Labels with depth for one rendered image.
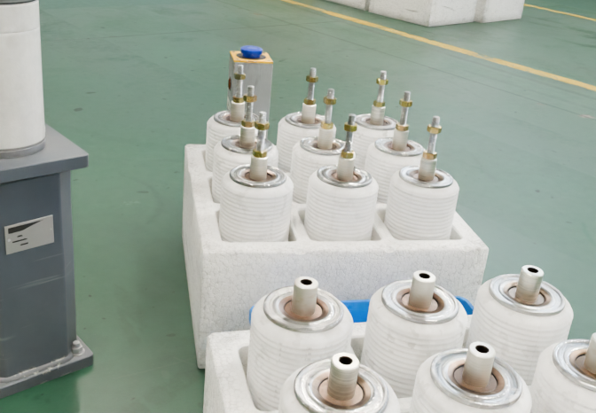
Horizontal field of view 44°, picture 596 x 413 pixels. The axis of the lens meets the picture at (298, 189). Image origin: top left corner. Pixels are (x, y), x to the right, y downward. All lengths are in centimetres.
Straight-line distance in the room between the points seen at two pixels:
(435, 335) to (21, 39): 53
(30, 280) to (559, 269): 93
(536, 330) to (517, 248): 73
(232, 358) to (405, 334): 17
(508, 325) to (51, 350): 57
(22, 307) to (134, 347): 19
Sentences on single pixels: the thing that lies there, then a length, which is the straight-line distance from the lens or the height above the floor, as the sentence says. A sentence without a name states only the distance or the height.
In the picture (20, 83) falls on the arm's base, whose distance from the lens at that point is 87.
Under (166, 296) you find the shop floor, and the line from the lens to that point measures 117.
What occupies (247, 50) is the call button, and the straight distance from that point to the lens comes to 132.
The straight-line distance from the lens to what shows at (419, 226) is 102.
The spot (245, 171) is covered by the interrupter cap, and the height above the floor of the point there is 25.
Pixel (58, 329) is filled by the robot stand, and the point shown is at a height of 7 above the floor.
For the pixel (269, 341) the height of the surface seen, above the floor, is 24.
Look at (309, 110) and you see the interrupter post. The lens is 120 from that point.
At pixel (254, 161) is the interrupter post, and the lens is 95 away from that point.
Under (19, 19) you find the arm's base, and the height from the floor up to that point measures 45.
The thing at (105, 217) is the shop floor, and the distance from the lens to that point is 142.
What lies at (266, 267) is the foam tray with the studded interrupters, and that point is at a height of 16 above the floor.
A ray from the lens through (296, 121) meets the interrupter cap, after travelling 119.
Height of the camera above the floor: 62
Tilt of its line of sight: 23 degrees down
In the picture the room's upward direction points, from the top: 6 degrees clockwise
